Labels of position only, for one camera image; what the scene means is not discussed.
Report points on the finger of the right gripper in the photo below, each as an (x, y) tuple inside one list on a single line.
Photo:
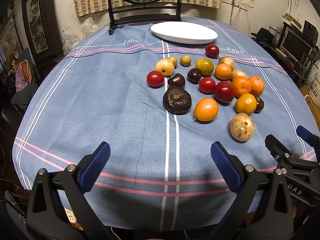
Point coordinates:
[(310, 138), (280, 152)]

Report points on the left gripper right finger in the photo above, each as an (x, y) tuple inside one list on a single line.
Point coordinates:
[(262, 208)]

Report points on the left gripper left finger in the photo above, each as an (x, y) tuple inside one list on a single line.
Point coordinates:
[(46, 216)]

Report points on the large beige round fruit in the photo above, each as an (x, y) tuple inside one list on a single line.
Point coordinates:
[(241, 127)]

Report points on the dark maroon mangosteen fruit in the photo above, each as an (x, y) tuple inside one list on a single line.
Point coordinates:
[(260, 105)]

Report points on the yellow orange citrus fruit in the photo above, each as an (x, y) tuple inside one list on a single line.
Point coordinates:
[(246, 103)]

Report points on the mandarin orange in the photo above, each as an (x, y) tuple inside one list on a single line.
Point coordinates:
[(241, 85), (257, 85)]

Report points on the large red plum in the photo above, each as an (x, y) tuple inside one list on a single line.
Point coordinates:
[(224, 92)]

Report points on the orange persimmon fruit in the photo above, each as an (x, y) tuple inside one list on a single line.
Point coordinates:
[(206, 110)]

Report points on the beige potato fruit front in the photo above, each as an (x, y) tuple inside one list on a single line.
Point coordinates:
[(237, 73)]

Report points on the beige potato fruit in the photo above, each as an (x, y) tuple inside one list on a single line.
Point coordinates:
[(228, 61), (237, 73)]

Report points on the red tomato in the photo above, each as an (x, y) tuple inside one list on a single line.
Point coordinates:
[(155, 79), (207, 85)]

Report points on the smooth small orange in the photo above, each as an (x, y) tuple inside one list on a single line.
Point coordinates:
[(223, 71)]

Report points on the dark cherry back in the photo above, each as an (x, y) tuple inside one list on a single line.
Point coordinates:
[(194, 75)]

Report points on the dark cherry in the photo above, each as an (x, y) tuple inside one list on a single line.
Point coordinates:
[(194, 75), (177, 80)]

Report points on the large dark wrinkled fruit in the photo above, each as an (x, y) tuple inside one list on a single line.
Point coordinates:
[(176, 100)]

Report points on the dark cherry front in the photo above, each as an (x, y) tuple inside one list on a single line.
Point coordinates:
[(177, 80)]

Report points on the small longan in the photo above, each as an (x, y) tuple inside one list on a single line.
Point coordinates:
[(185, 60), (173, 60)]

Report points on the yellow pale pear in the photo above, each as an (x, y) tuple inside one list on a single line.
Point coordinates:
[(165, 66)]

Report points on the white bucket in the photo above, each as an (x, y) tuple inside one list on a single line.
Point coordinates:
[(314, 90)]

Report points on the computer monitor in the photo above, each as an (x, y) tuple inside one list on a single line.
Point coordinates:
[(294, 45)]

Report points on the black speaker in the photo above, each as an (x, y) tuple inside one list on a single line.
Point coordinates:
[(311, 32)]

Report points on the beige potato fruit back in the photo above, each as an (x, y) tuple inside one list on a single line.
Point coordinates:
[(228, 61)]

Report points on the green yellow citrus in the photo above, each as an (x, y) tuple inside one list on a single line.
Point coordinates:
[(205, 66)]

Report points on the red plum near plate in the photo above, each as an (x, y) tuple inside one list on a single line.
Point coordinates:
[(212, 50)]

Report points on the blue striped tablecloth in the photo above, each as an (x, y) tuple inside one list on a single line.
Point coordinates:
[(160, 174)]

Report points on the white oval plate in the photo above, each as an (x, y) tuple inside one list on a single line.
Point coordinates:
[(184, 32)]

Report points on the dark framed painting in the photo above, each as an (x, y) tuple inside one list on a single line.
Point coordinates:
[(40, 24)]

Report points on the round goldfish screen stand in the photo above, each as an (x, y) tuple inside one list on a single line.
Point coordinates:
[(125, 12)]

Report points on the wall power strip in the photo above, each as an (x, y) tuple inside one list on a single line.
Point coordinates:
[(242, 4)]

